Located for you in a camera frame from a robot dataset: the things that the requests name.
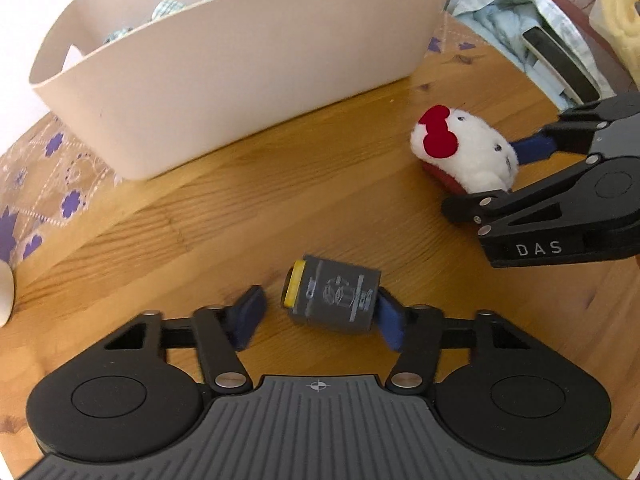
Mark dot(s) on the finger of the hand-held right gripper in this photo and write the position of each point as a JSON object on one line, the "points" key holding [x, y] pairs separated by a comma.
{"points": [[500, 207], [535, 147]]}

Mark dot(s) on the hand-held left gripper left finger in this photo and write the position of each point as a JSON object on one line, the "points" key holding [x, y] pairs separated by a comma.
{"points": [[247, 316]]}

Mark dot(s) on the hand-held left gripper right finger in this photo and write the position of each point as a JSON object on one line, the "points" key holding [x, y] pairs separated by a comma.
{"points": [[391, 324]]}

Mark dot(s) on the white cat plush toy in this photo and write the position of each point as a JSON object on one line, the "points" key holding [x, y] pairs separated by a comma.
{"points": [[470, 152]]}

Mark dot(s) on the grey box with yellow cap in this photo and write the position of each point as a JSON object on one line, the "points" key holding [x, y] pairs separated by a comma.
{"points": [[335, 295]]}

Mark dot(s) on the beige plastic basket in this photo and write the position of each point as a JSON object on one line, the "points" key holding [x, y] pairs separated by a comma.
{"points": [[225, 75]]}

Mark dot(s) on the green checked scrunchie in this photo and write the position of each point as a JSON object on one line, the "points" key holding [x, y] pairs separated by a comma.
{"points": [[165, 10]]}

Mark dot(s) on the wooden desktop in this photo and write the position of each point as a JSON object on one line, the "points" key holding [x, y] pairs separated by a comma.
{"points": [[250, 220]]}

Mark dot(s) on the light blue cloth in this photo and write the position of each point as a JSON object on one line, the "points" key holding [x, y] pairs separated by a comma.
{"points": [[500, 15]]}

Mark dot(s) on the cream foam roll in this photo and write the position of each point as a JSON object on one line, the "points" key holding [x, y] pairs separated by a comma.
{"points": [[620, 15]]}

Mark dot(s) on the white bottle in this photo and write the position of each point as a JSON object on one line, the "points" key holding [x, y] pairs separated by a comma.
{"points": [[5, 295]]}

